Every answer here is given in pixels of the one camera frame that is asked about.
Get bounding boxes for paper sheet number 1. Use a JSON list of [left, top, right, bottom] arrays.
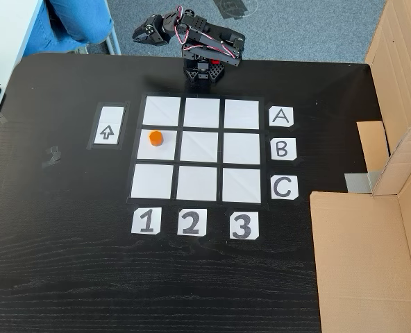
[[131, 207, 163, 236]]

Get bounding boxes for white desk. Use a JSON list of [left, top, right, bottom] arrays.
[[0, 0, 47, 146]]

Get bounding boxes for white arrow paper sheet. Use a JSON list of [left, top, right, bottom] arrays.
[[86, 100, 131, 151]]

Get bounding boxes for grey duct tape strip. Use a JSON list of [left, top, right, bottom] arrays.
[[344, 171, 382, 194]]

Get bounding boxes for paper sheet number 3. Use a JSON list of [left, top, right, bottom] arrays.
[[229, 211, 261, 240]]

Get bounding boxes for paper sheet letter A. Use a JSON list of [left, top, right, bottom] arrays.
[[269, 106, 295, 129]]

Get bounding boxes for white taped grid sheet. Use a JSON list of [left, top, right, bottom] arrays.
[[126, 93, 270, 209]]

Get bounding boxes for paper sheet letter C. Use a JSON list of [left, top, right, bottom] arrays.
[[270, 175, 299, 201]]

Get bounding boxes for clear tape scraps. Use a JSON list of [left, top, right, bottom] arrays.
[[40, 145, 62, 169]]

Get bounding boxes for white metal leg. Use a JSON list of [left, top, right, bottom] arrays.
[[102, 0, 122, 56]]

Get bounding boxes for brown cardboard screen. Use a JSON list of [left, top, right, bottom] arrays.
[[309, 0, 411, 333]]

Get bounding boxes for paper sheet number 2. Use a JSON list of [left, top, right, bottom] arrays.
[[176, 207, 208, 237]]

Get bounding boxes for person in blue trousers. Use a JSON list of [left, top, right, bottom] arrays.
[[23, 0, 115, 56]]

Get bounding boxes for paper sheet letter B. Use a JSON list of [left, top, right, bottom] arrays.
[[270, 137, 299, 161]]

